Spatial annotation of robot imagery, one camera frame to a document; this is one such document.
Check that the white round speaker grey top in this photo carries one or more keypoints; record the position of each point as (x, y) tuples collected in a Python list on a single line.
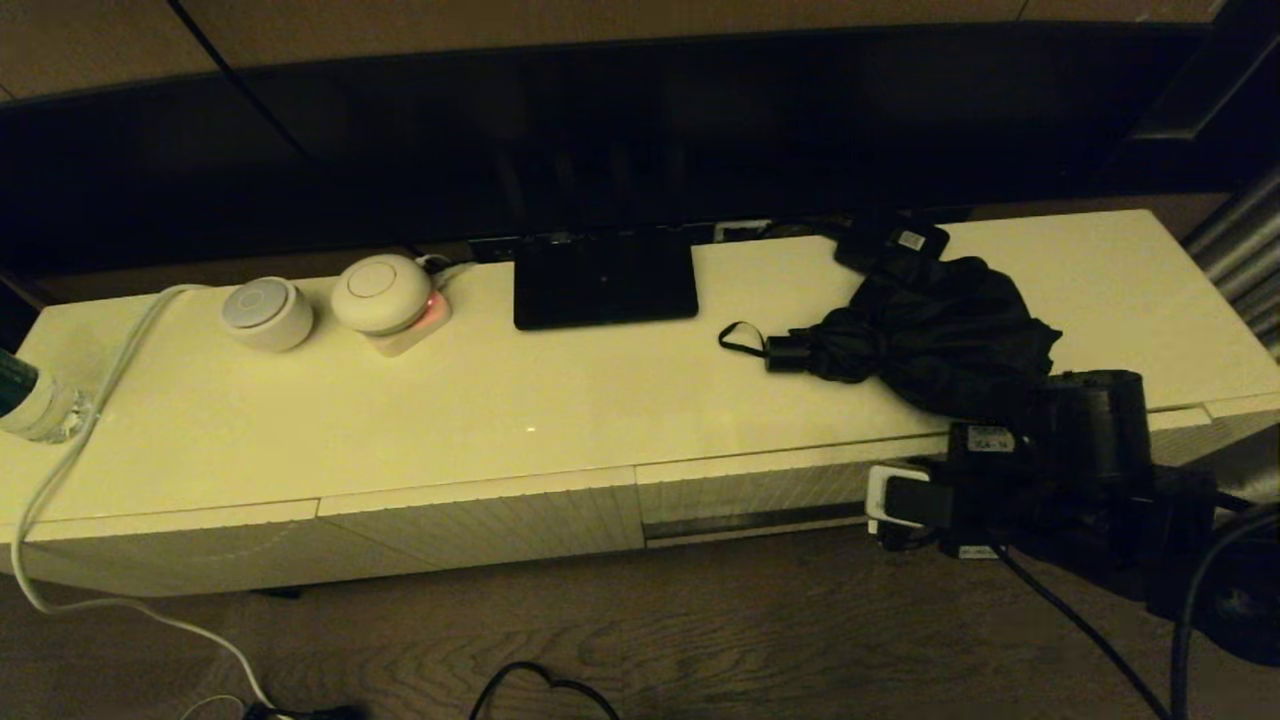
[(268, 315)]

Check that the white dome shaped device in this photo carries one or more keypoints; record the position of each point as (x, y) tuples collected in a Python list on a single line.
[(380, 292)]

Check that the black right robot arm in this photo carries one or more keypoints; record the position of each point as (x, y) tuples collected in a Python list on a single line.
[(1100, 450)]

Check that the clear plastic water bottle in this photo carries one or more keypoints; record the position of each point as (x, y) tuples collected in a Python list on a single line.
[(35, 405)]

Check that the grey pleated curtain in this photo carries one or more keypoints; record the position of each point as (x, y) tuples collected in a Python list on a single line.
[(1245, 260)]

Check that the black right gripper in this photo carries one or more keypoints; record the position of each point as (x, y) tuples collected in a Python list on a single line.
[(990, 500)]

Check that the white fluted cabinet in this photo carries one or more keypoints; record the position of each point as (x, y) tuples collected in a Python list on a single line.
[(600, 400)]

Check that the black set-top box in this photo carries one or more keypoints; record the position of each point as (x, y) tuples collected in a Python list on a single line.
[(895, 240)]

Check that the white power strip red light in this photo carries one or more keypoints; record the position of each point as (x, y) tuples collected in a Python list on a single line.
[(415, 335)]

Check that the black flat television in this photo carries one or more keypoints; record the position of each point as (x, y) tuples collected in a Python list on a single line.
[(600, 130)]

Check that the black umbrella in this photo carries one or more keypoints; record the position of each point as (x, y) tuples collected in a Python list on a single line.
[(940, 340)]

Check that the black television base plate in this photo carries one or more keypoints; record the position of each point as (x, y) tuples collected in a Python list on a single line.
[(605, 285)]

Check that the white sheer curtain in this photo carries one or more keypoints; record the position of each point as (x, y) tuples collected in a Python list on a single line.
[(1250, 470)]

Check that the white ribbed cabinet front panel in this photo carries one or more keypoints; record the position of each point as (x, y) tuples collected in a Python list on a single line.
[(480, 525), (1250, 415), (160, 555)]

